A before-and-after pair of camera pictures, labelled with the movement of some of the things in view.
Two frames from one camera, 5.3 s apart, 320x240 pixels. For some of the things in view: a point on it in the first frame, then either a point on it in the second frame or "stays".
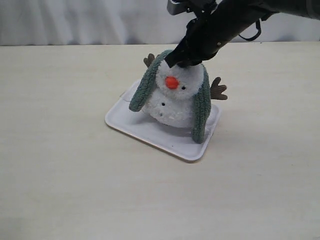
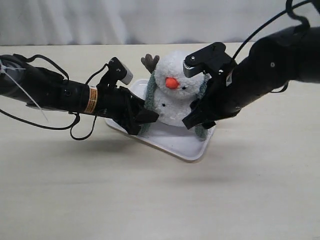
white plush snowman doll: x=170 y=100 stays
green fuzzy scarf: x=202 y=101 → x=200 y=132
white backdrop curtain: x=134 y=23 stays
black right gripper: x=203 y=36 → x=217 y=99
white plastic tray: x=176 y=140 stays
